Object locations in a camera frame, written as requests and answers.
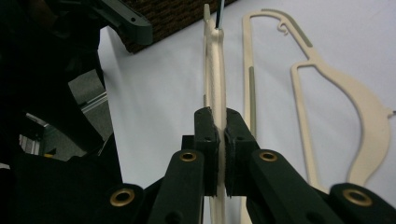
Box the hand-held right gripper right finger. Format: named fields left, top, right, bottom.
left=224, top=107, right=344, bottom=224

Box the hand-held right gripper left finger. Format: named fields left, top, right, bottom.
left=148, top=106, right=220, bottom=224

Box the brown woven basket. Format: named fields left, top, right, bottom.
left=120, top=0, right=238, bottom=54

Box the beige clothes hanger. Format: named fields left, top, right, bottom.
left=202, top=0, right=228, bottom=224
left=240, top=8, right=396, bottom=224

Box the white table mat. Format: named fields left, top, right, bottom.
left=97, top=0, right=396, bottom=224

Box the aluminium rail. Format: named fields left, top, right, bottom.
left=78, top=91, right=110, bottom=115

